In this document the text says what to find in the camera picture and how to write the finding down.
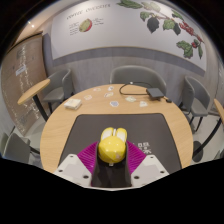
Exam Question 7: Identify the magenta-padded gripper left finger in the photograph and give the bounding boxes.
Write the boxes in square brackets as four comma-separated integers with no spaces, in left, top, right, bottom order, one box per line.
[53,141,101,188]

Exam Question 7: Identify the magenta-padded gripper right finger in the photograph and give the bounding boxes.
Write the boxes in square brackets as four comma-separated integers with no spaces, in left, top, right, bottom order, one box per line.
[124,141,171,188]

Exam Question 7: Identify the black mouse pad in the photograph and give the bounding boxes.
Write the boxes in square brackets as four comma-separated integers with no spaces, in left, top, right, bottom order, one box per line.
[58,113,183,175]

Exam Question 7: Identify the small white box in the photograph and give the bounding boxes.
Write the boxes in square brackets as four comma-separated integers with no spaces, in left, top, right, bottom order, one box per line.
[63,98,83,111]

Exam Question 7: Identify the grey upholstered chair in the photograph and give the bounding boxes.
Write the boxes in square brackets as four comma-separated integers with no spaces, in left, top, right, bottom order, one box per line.
[0,132,41,165]
[42,68,75,114]
[179,75,212,133]
[109,65,168,95]

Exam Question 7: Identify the small black adapter box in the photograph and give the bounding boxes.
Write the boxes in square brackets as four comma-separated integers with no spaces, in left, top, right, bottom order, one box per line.
[145,87,165,101]

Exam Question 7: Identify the black cable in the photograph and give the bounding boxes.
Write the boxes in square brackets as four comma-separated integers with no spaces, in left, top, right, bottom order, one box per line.
[118,81,154,97]

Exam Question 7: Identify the brown wall board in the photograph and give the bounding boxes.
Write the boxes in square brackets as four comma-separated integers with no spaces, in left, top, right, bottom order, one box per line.
[0,33,49,136]

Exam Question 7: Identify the botanical wall mural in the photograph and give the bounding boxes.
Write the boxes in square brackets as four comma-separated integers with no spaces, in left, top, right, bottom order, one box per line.
[50,0,208,73]

